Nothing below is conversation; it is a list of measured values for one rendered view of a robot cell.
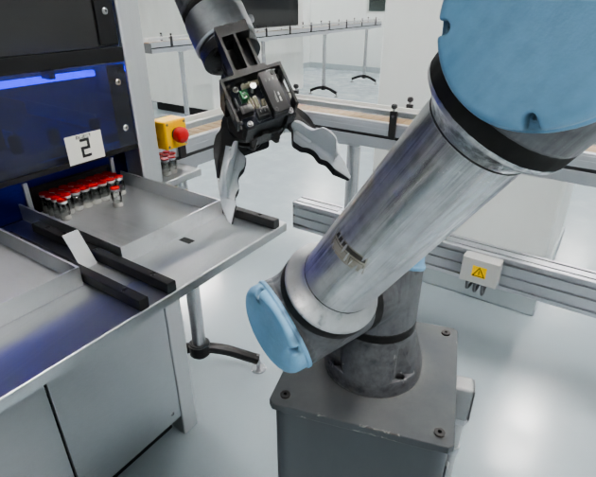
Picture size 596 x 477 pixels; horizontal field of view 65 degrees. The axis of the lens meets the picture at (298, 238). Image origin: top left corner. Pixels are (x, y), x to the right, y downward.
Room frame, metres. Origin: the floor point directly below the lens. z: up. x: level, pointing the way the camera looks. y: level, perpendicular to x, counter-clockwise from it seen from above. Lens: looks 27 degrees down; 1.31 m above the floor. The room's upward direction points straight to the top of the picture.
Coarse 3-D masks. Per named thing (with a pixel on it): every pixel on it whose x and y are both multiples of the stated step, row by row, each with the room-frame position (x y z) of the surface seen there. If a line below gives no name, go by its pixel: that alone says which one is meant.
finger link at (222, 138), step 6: (222, 126) 0.55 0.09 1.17; (222, 132) 0.54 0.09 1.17; (228, 132) 0.54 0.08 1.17; (216, 138) 0.53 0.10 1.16; (222, 138) 0.53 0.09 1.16; (228, 138) 0.54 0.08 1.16; (234, 138) 0.54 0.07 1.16; (216, 144) 0.53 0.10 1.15; (222, 144) 0.53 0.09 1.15; (228, 144) 0.53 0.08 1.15; (216, 150) 0.53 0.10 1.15; (222, 150) 0.53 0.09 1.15; (216, 156) 0.52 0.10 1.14; (222, 156) 0.52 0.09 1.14; (216, 162) 0.52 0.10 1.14; (216, 168) 0.52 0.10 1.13
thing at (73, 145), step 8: (72, 136) 0.95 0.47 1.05; (80, 136) 0.97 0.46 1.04; (88, 136) 0.98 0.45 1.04; (96, 136) 1.00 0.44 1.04; (72, 144) 0.95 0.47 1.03; (80, 144) 0.97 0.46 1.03; (96, 144) 1.00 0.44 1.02; (72, 152) 0.95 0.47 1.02; (80, 152) 0.96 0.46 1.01; (88, 152) 0.98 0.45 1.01; (96, 152) 0.99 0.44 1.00; (104, 152) 1.01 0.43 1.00; (72, 160) 0.94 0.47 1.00; (80, 160) 0.96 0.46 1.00; (88, 160) 0.97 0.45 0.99
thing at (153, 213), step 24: (144, 192) 1.06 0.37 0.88; (168, 192) 1.02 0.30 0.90; (192, 192) 0.98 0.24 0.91; (24, 216) 0.90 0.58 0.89; (48, 216) 0.85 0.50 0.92; (72, 216) 0.92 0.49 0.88; (96, 216) 0.92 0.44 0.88; (120, 216) 0.92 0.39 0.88; (144, 216) 0.92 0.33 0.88; (168, 216) 0.92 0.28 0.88; (192, 216) 0.86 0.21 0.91; (216, 216) 0.92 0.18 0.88; (96, 240) 0.76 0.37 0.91; (120, 240) 0.81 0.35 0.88; (144, 240) 0.76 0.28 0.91; (168, 240) 0.81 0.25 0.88
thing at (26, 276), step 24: (0, 240) 0.80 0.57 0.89; (24, 240) 0.74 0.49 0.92; (0, 264) 0.72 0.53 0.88; (24, 264) 0.72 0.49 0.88; (48, 264) 0.70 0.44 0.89; (72, 264) 0.66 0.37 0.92; (0, 288) 0.64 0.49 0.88; (24, 288) 0.64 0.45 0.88; (48, 288) 0.61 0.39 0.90; (72, 288) 0.64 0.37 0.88; (0, 312) 0.55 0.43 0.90; (24, 312) 0.57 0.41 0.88
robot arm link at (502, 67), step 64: (448, 0) 0.29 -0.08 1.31; (512, 0) 0.26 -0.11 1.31; (576, 0) 0.24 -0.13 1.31; (448, 64) 0.28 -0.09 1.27; (512, 64) 0.26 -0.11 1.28; (576, 64) 0.23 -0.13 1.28; (448, 128) 0.30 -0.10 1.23; (512, 128) 0.25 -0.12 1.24; (576, 128) 0.24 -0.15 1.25; (384, 192) 0.35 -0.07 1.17; (448, 192) 0.31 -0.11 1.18; (320, 256) 0.41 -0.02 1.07; (384, 256) 0.35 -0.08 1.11; (256, 320) 0.46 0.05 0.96; (320, 320) 0.40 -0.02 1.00
